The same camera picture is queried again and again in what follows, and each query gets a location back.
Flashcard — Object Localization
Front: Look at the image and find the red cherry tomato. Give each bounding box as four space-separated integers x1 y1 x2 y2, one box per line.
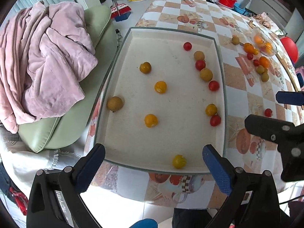
210 114 222 127

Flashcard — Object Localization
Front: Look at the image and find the yellow tomato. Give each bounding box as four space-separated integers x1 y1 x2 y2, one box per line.
172 154 187 169

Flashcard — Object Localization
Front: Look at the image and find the long wooden board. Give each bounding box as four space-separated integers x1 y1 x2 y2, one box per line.
276 53 300 92

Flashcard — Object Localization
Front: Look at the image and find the large orange right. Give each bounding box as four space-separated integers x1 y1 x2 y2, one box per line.
259 56 270 68

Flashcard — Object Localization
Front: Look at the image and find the large orange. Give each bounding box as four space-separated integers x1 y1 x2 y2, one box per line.
259 56 270 68
243 43 255 54

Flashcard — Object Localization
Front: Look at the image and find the checkered printed tablecloth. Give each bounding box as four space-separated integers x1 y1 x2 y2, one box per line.
92 0 303 209

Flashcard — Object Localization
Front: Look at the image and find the red round chair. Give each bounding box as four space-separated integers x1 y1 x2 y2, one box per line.
280 36 298 64

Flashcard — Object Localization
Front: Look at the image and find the green cushion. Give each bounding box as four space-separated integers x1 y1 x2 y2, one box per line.
19 5 118 153

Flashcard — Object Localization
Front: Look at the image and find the glass fruit bowl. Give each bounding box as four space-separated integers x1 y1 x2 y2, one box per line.
251 27 278 57

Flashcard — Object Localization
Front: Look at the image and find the large orange left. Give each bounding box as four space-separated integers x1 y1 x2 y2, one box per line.
243 43 255 54

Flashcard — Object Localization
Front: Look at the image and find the green-brown round fruit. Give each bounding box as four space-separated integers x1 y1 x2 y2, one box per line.
200 68 213 82

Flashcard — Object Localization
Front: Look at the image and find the white tray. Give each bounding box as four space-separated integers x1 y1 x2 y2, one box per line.
95 27 227 174

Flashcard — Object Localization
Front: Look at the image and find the pink blanket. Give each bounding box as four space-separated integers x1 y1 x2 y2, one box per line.
1 2 98 133

